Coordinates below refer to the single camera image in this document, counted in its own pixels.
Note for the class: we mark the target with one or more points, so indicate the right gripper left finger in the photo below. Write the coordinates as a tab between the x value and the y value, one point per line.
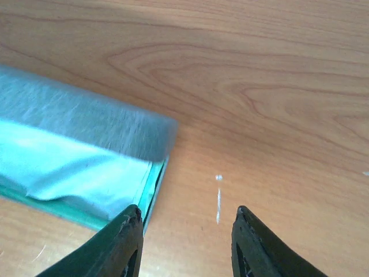
115	250

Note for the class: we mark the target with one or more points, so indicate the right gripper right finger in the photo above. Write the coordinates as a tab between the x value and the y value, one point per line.
257	251

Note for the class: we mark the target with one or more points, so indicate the light blue cleaning cloth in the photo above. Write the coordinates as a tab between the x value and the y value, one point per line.
45	167

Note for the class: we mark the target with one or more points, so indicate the grey-green glasses case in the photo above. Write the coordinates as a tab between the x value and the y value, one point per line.
90	118

